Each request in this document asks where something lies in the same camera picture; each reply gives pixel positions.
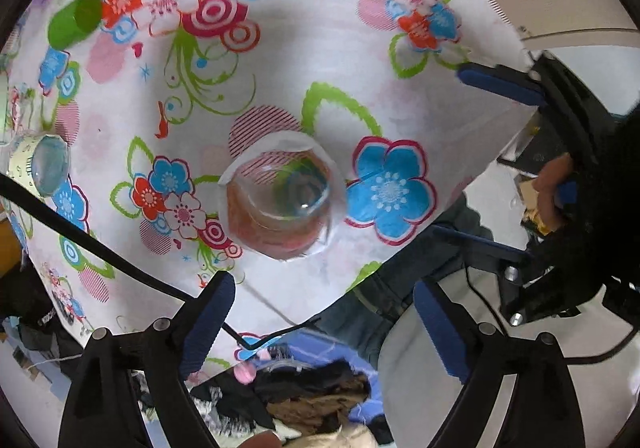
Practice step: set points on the green plastic cup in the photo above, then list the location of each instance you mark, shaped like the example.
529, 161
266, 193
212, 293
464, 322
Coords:
75, 23

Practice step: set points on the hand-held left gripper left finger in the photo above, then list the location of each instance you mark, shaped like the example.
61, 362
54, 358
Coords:
206, 328

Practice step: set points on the person's right hand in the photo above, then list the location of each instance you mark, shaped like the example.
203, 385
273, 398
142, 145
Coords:
550, 188

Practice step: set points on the pile of dark clothes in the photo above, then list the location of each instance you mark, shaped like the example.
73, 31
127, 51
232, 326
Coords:
300, 395

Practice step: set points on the person's jeans leg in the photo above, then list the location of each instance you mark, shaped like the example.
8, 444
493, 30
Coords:
395, 288

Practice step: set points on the clear glass cup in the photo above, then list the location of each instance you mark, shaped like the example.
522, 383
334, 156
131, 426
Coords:
282, 198

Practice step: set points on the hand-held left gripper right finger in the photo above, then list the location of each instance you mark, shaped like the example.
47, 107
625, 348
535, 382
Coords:
442, 333

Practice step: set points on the floral printed tablecloth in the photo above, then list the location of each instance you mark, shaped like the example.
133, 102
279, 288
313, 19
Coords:
280, 78

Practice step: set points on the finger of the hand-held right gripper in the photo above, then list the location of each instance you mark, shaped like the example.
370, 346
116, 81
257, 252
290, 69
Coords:
480, 248
500, 81

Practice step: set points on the blue cloth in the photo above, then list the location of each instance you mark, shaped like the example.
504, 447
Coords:
310, 345

